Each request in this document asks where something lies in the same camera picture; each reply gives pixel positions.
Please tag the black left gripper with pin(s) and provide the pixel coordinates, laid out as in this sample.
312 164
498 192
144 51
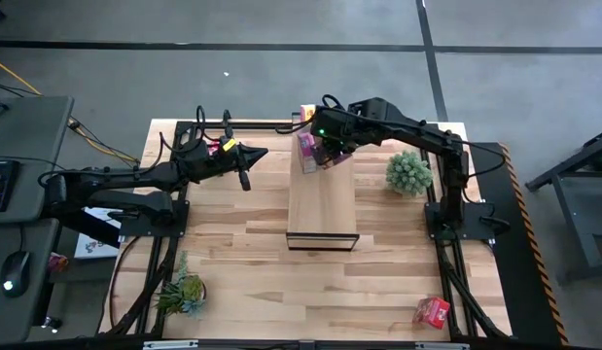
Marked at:
232 163

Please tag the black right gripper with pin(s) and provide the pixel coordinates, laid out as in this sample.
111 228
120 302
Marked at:
332 124

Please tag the yellow Corn Pops cereal box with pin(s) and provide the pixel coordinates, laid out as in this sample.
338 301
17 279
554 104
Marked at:
308 112

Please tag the red Froot Loops cereal box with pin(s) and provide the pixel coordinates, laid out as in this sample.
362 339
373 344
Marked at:
433 312

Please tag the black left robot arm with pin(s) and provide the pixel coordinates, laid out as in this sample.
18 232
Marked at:
135 174

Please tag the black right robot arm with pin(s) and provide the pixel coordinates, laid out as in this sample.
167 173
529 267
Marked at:
417 133

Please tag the round pale green succulent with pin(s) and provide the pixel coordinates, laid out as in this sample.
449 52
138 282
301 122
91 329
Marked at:
409 173

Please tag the spiky green potted plant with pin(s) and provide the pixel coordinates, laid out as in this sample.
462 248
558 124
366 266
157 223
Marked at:
185 294

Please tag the white printed cardboard box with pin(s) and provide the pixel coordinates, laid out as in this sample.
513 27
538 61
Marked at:
94 245

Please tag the black mat with hazard stripe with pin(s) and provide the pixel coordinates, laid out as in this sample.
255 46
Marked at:
517 272

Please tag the grey desk with keyboard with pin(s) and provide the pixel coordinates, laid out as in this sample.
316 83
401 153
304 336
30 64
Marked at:
33 141

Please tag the small pink object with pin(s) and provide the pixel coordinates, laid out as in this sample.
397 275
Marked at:
58 262

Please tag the black metal stand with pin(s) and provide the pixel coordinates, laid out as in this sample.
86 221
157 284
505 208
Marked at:
573 194

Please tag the black backlit keyboard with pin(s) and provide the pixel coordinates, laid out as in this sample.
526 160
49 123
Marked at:
0 185

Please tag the black computer mouse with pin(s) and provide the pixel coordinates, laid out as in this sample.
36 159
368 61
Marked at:
15 272

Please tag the grey desk with mouse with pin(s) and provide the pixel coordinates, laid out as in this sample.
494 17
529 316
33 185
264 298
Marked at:
18 316

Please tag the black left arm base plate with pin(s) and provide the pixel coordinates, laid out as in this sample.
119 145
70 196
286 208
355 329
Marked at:
135 228

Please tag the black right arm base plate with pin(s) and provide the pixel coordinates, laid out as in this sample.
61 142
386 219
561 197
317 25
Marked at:
475 231

